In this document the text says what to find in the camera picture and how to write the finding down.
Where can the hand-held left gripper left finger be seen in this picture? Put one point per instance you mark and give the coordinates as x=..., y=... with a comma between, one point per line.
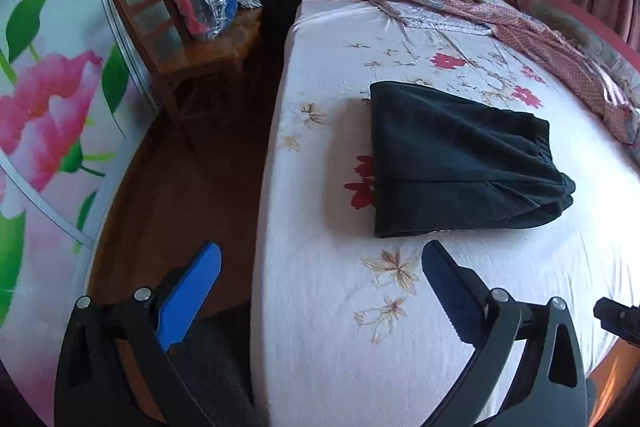
x=192, y=287

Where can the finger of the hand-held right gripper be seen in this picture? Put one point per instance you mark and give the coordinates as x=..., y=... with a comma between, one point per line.
x=620, y=319

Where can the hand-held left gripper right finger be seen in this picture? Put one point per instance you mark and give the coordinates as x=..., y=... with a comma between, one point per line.
x=452, y=292

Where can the dark pants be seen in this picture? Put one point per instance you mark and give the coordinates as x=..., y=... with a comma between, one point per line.
x=450, y=157

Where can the person's leg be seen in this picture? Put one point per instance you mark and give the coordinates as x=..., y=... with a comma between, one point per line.
x=215, y=372

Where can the bed with floral sheet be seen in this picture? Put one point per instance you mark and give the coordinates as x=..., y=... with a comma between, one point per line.
x=325, y=207

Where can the floral wardrobe door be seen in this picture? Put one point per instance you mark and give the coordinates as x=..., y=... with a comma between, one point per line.
x=50, y=107

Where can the wooden chair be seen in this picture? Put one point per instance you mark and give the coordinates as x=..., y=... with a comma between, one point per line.
x=200, y=57

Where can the pink dotted quilt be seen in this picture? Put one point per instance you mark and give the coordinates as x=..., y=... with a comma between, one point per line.
x=550, y=42

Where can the grey floral pillowcase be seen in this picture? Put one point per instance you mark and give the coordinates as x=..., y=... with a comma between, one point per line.
x=430, y=14

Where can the black clothes pile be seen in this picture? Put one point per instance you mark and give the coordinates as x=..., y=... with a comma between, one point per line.
x=275, y=2

